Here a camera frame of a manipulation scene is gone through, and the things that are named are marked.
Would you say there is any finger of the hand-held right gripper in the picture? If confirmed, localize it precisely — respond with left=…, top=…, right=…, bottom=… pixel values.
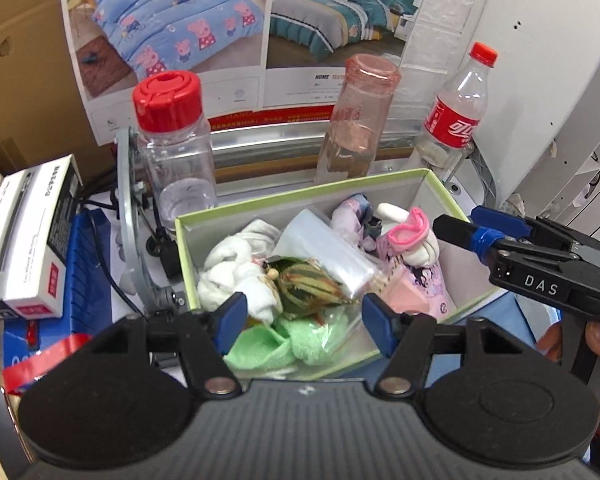
left=432, top=215, right=501, bottom=261
left=470, top=205, right=533, bottom=240

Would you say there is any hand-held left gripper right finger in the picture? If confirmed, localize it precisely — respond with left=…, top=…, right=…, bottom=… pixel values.
left=361, top=292, right=526, bottom=396

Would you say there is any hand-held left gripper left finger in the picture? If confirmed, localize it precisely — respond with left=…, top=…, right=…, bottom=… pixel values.
left=82, top=291, right=251, bottom=401

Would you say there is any white towel with duck print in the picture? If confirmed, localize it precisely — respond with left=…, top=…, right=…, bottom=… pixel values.
left=197, top=220, right=283, bottom=323

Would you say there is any pink printed cloth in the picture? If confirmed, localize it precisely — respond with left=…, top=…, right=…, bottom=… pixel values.
left=375, top=237, right=453, bottom=320

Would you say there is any green cardboard box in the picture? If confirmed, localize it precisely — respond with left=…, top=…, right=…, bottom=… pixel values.
left=174, top=167, right=518, bottom=381

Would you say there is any green towel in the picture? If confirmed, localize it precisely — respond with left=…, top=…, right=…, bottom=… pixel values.
left=223, top=317, right=351, bottom=376

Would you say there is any green striped bag item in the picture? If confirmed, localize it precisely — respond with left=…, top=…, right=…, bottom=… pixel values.
left=262, top=256, right=353, bottom=321

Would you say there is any clear zip bag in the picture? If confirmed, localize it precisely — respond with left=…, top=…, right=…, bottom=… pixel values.
left=275, top=208, right=381, bottom=306

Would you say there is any person's right hand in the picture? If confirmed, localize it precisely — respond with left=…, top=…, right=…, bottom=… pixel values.
left=536, top=321, right=600, bottom=365

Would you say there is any white plush toy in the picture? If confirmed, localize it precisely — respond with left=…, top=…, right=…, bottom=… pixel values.
left=377, top=202, right=438, bottom=267

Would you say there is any blue mat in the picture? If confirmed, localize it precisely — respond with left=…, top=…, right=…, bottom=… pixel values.
left=460, top=287, right=563, bottom=358

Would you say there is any soda bottle with red label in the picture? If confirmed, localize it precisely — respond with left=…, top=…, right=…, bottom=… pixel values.
left=414, top=41, right=498, bottom=168

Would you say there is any blue sealer machine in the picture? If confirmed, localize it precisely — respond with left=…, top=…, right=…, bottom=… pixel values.
left=2, top=207, right=126, bottom=396

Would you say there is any pink transparent bottle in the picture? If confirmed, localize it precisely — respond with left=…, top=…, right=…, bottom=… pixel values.
left=315, top=53, right=402, bottom=186

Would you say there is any clear jar with red lid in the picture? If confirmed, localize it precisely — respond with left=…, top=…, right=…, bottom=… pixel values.
left=132, top=71, right=218, bottom=231

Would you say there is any silver sealer bar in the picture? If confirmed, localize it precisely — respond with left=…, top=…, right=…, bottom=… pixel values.
left=207, top=120, right=426, bottom=195

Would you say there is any red tape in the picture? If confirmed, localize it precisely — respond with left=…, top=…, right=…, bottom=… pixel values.
left=2, top=332, right=93, bottom=396

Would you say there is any white box with red label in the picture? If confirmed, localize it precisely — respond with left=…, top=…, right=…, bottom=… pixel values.
left=0, top=154, right=83, bottom=320

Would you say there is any smartphone in clear case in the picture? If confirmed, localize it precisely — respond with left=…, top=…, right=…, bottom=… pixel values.
left=0, top=385, right=36, bottom=466

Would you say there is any brown cardboard box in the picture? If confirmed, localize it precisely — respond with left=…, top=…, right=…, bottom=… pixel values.
left=0, top=0, right=116, bottom=181

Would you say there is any thick black cable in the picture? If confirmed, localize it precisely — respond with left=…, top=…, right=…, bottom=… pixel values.
left=77, top=195, right=151, bottom=316

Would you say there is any bedding wall poster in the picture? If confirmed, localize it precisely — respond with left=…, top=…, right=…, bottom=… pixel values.
left=57, top=0, right=438, bottom=146

